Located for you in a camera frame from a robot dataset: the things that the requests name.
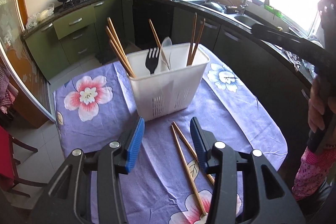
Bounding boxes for red wooden chair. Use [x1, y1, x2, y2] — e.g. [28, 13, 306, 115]
[0, 127, 47, 198]

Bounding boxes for person's right hand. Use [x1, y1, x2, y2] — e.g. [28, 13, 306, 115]
[307, 76, 325, 133]

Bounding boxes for purple floral tablecloth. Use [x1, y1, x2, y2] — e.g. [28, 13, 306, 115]
[54, 50, 288, 223]

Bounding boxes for lone light bamboo chopstick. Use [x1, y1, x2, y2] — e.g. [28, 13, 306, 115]
[149, 19, 170, 70]

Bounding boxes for white plastic utensil basket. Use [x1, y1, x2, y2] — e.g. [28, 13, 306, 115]
[127, 43, 210, 121]

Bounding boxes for dark brown chopstick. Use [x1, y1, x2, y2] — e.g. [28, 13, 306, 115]
[171, 125, 207, 216]

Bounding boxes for clear plastic spoon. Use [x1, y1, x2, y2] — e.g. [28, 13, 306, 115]
[154, 37, 173, 74]

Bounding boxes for reddish brown chopstick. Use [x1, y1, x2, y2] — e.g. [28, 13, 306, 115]
[172, 122, 215, 185]

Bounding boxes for checkered hanging cloth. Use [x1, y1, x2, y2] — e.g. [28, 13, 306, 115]
[0, 65, 18, 114]

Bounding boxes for patterned brown chopstick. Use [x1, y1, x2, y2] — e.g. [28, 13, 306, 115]
[187, 19, 206, 65]

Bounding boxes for brown chopstick red end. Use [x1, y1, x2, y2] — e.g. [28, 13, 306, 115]
[187, 12, 198, 66]

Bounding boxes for green kitchen cabinets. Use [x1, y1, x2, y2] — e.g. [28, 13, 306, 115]
[22, 0, 320, 119]

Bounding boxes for black plastic fork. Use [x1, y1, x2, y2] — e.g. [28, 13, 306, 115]
[145, 48, 160, 75]

